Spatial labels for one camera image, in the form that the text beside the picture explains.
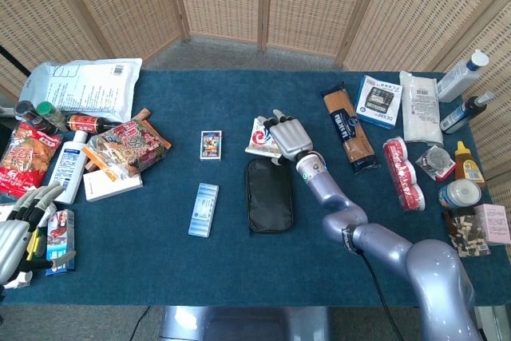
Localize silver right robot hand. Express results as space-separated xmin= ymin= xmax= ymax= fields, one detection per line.
xmin=257 ymin=108 xmax=316 ymax=166

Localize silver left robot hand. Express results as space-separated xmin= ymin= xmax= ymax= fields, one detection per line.
xmin=0 ymin=182 xmax=77 ymax=288

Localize white orange snack packet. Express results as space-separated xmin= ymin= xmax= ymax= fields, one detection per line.
xmin=244 ymin=117 xmax=283 ymax=161

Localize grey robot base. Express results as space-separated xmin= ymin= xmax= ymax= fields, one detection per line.
xmin=159 ymin=305 xmax=332 ymax=341

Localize red snack bag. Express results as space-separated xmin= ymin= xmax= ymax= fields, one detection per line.
xmin=0 ymin=121 xmax=64 ymax=200

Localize orange edged clear bag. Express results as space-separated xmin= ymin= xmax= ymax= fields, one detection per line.
xmin=81 ymin=135 xmax=133 ymax=182

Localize colourful noodle bag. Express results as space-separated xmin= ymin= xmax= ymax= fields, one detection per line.
xmin=92 ymin=119 xmax=172 ymax=176

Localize large white mailer bag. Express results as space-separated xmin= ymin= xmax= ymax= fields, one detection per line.
xmin=18 ymin=57 xmax=144 ymax=123

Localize yellow green marker pack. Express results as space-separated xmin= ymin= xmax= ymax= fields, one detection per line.
xmin=26 ymin=228 xmax=44 ymax=261

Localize blue red toothpaste box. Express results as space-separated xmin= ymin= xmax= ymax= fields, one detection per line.
xmin=45 ymin=208 xmax=76 ymax=277

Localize spaghetti pack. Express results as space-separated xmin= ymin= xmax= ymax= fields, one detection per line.
xmin=322 ymin=83 xmax=380 ymax=176

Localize black zip pouch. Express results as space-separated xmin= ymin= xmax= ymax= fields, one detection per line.
xmin=244 ymin=158 xmax=295 ymax=235

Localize small colourful card box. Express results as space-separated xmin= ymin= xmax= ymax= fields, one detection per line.
xmin=199 ymin=130 xmax=223 ymax=162

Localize white lotion bottle blue label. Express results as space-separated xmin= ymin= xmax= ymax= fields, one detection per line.
xmin=46 ymin=130 xmax=89 ymax=204

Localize blue white calculator box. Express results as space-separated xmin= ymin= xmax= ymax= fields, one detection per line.
xmin=355 ymin=74 xmax=403 ymax=130

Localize white box orange print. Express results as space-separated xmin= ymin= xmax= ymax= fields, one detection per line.
xmin=82 ymin=168 xmax=144 ymax=203

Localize light blue long box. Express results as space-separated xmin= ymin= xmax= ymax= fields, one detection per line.
xmin=188 ymin=182 xmax=220 ymax=239

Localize red white cup pack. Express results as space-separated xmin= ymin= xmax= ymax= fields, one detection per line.
xmin=382 ymin=137 xmax=426 ymax=212

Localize dark capped bottles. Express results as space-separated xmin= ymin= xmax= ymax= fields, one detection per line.
xmin=14 ymin=100 xmax=59 ymax=137

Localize bottle with green cap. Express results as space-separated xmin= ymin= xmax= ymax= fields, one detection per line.
xmin=36 ymin=101 xmax=69 ymax=133

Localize white cotton pad pack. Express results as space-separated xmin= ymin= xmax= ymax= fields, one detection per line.
xmin=399 ymin=70 xmax=445 ymax=145

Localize dark sauce bottle red label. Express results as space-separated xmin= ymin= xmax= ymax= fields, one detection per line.
xmin=65 ymin=113 xmax=121 ymax=134

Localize steel scrubber pack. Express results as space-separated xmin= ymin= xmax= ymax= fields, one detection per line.
xmin=414 ymin=145 xmax=457 ymax=182

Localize blue carpet table cover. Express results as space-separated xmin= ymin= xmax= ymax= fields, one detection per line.
xmin=0 ymin=69 xmax=505 ymax=308

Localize dark spray bottle blue label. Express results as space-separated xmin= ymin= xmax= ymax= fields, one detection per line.
xmin=440 ymin=91 xmax=495 ymax=135

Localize white pump bottle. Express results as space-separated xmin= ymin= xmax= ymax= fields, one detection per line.
xmin=436 ymin=49 xmax=490 ymax=103

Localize black pole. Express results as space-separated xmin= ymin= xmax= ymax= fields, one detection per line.
xmin=0 ymin=44 xmax=32 ymax=77

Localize round blue tin white lid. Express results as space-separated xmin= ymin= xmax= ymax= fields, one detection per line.
xmin=438 ymin=179 xmax=483 ymax=209

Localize yellow honey bottle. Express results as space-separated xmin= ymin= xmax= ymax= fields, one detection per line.
xmin=454 ymin=141 xmax=486 ymax=190

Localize pink box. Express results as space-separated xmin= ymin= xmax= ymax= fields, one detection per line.
xmin=473 ymin=203 xmax=511 ymax=245

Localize black floor cable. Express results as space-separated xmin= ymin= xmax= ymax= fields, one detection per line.
xmin=129 ymin=305 xmax=152 ymax=341

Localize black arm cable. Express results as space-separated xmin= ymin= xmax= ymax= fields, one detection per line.
xmin=351 ymin=248 xmax=405 ymax=341

